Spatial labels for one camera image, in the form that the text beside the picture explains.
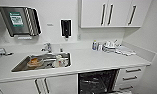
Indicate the stainless steel dishwasher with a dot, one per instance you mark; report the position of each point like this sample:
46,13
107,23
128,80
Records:
97,83

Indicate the blue label bottle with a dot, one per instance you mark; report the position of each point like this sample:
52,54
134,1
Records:
94,45

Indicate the small clear bottle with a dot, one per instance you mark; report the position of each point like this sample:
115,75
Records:
99,47

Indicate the white cup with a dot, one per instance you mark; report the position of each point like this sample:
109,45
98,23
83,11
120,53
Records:
60,60

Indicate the black soap dispenser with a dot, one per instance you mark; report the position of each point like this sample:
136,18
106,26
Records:
65,27

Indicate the stack of white cups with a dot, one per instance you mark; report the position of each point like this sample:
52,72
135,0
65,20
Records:
108,46

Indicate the chrome faucet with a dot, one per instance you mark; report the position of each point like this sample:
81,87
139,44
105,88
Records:
47,48

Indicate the dishes on counter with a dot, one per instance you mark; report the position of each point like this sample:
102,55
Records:
125,51

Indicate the white under-sink cabinet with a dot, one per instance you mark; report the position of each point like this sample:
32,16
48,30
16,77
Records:
37,86

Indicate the stainless steel sink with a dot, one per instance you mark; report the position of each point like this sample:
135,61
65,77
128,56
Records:
22,66

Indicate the white drawer unit narrow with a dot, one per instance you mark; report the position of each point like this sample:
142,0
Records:
132,80

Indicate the steel paper towel dispenser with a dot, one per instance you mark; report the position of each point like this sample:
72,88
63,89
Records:
19,20

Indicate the dish rack with dishes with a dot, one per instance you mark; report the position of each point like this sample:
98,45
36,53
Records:
0,53

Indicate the white wall outlet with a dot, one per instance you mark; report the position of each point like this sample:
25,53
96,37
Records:
79,37

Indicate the small wall label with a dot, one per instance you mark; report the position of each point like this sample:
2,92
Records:
50,24

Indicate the white wall cabinet three doors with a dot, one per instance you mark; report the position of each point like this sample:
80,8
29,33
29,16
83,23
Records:
110,13

